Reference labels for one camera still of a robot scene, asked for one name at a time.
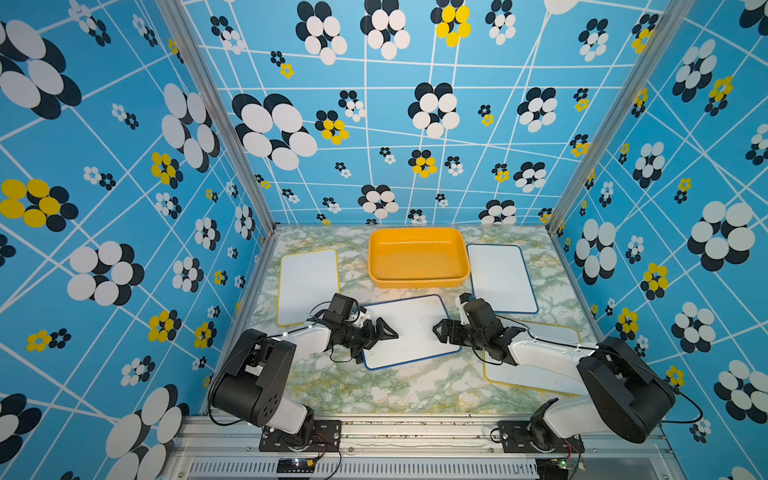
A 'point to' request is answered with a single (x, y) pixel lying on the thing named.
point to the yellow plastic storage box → (418, 257)
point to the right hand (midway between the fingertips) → (446, 331)
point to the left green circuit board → (295, 465)
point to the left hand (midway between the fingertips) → (393, 342)
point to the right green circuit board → (553, 468)
